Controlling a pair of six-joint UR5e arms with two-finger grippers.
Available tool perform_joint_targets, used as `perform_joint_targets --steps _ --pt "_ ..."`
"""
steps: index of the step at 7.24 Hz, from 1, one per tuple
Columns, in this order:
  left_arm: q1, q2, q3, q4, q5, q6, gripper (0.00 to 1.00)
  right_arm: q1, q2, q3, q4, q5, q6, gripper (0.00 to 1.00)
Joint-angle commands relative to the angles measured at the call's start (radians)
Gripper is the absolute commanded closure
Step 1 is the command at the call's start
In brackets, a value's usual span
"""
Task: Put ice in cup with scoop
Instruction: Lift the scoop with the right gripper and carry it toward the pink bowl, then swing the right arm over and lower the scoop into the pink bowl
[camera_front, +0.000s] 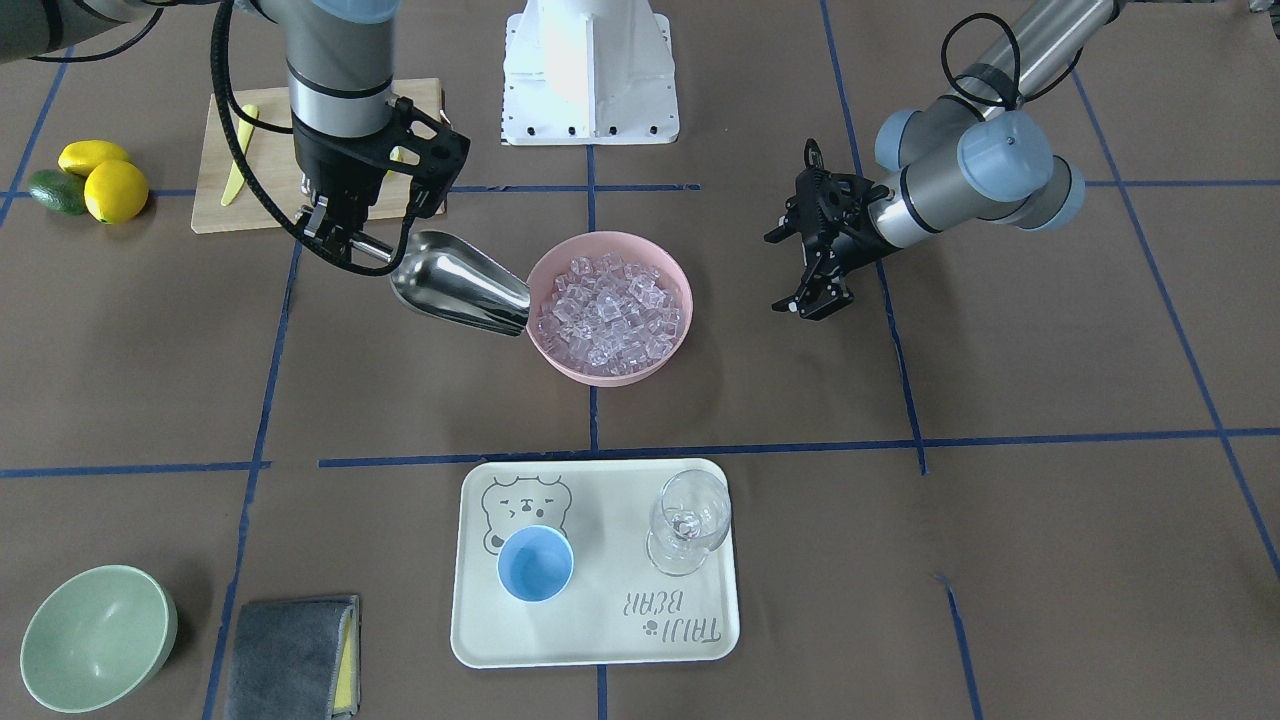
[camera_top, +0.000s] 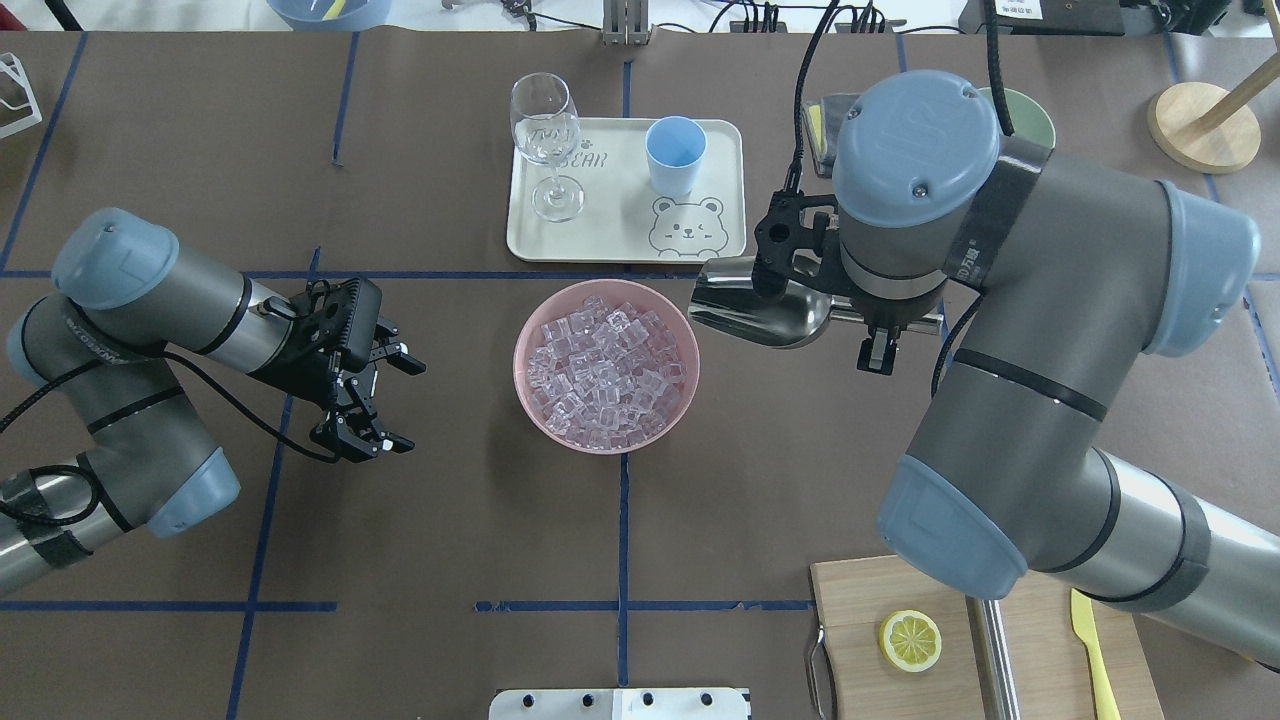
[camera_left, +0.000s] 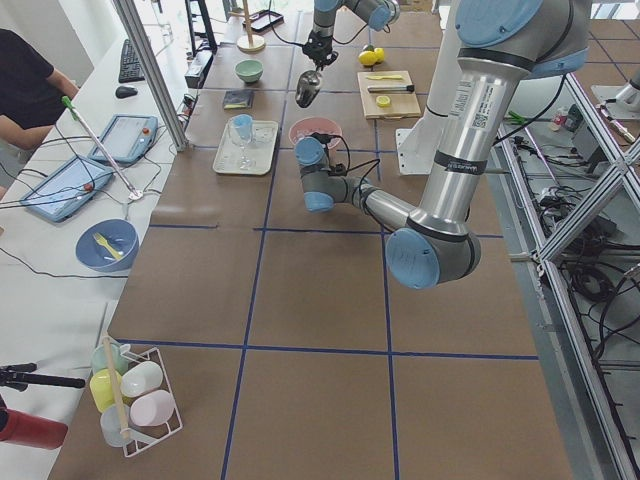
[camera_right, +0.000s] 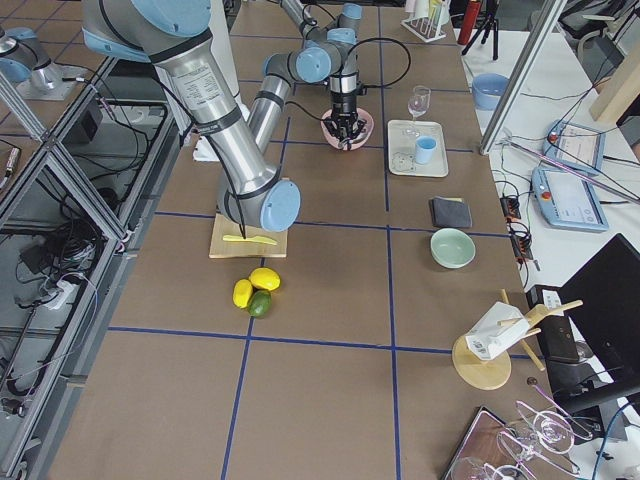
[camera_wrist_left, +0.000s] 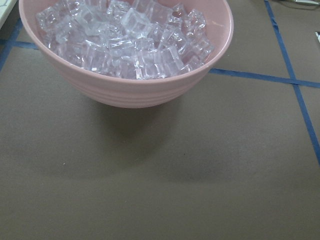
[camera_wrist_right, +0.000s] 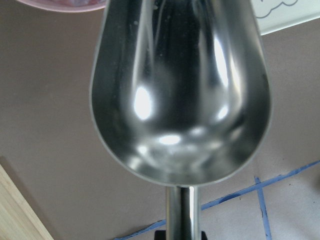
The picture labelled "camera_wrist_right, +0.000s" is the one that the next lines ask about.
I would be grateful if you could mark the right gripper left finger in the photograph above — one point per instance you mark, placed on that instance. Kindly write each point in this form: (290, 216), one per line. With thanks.
(160, 235)

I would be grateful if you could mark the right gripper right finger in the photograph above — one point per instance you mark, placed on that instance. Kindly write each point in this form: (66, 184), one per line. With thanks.
(203, 236)

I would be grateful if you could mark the steel ice scoop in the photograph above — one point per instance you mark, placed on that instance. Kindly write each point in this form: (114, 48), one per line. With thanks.
(180, 96)

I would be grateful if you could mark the wooden cutting board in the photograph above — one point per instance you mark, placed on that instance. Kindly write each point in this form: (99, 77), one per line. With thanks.
(18, 221)

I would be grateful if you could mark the cream bear tray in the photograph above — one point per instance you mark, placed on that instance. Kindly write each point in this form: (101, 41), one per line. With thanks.
(276, 15)

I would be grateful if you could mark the pink bowl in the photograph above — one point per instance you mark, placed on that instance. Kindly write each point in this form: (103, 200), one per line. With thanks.
(66, 6)

